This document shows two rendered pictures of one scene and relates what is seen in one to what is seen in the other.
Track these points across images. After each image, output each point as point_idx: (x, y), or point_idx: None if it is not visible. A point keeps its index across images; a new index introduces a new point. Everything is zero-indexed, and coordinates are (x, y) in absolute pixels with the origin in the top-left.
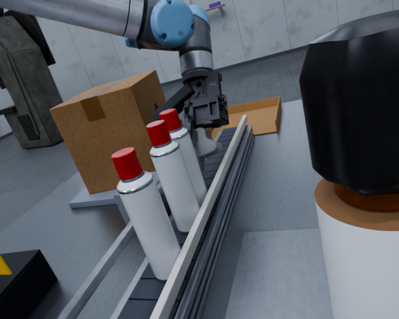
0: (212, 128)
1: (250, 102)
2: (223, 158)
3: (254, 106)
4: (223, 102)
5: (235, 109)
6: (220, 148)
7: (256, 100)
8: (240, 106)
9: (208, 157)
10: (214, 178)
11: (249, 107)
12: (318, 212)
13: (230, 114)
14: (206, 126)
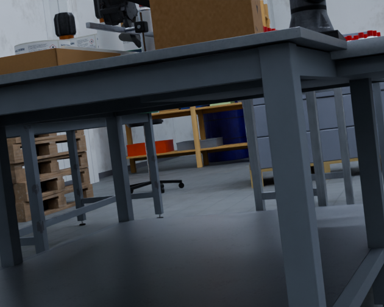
0: (118, 24)
1: (1, 57)
2: (120, 50)
3: None
4: (103, 8)
5: (30, 61)
6: (120, 38)
7: None
8: (18, 58)
9: (131, 41)
10: (134, 52)
11: (5, 67)
12: (120, 23)
13: (42, 67)
14: (122, 21)
